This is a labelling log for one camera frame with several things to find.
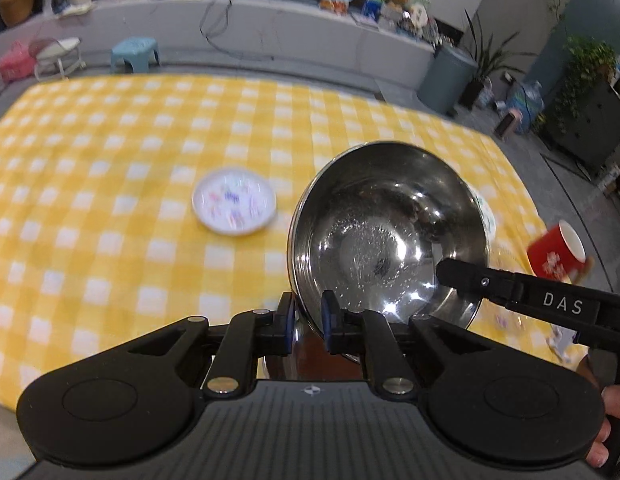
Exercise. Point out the white plate with green pattern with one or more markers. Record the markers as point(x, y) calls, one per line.
point(488, 217)

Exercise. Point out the grey trash bin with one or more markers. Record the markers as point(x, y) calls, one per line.
point(447, 80)

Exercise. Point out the black cabinet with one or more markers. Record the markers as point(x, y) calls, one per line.
point(590, 125)

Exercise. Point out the leafy green plant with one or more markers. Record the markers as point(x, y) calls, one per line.
point(587, 70)

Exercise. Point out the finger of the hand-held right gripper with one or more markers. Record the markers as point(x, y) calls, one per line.
point(470, 280)

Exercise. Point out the wicker basket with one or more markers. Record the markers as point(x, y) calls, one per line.
point(17, 5)

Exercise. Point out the brown ceramic bowl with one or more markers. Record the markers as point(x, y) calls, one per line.
point(315, 360)

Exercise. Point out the white phone stand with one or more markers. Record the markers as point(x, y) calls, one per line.
point(560, 345)

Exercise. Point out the long-leaf potted plant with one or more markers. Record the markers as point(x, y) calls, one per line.
point(482, 60)

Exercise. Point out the stainless steel bowl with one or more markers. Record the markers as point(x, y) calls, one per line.
point(380, 220)

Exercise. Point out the light blue plastic stool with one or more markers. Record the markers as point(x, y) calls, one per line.
point(135, 52)

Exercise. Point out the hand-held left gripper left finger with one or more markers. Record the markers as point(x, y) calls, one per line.
point(291, 325)

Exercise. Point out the person's right hand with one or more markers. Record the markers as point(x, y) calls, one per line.
point(617, 405)

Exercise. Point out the yellow checkered tablecloth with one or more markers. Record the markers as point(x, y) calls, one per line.
point(115, 160)

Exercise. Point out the small white printed plate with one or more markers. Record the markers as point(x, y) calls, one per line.
point(235, 200)

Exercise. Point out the white low cabinet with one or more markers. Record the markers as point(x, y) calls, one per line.
point(270, 30)

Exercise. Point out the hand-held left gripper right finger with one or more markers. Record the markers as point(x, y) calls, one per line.
point(327, 321)

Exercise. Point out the pink basket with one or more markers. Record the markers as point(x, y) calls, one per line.
point(15, 62)

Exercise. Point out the pile of snack packets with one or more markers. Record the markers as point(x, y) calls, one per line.
point(397, 7)

